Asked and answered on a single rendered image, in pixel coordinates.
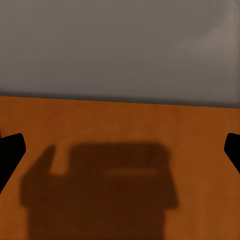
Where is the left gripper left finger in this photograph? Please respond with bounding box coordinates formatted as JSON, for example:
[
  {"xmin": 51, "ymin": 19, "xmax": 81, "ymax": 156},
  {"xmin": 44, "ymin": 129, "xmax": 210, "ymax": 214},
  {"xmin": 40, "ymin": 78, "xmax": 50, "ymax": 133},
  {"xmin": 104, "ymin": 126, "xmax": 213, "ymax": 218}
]
[{"xmin": 0, "ymin": 133, "xmax": 26, "ymax": 193}]

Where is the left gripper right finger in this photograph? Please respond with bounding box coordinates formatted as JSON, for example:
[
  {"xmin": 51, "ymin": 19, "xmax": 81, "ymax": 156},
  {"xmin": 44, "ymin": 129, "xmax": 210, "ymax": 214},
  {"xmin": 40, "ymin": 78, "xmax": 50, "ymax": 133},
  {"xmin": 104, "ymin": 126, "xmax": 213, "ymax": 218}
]
[{"xmin": 224, "ymin": 133, "xmax": 240, "ymax": 173}]

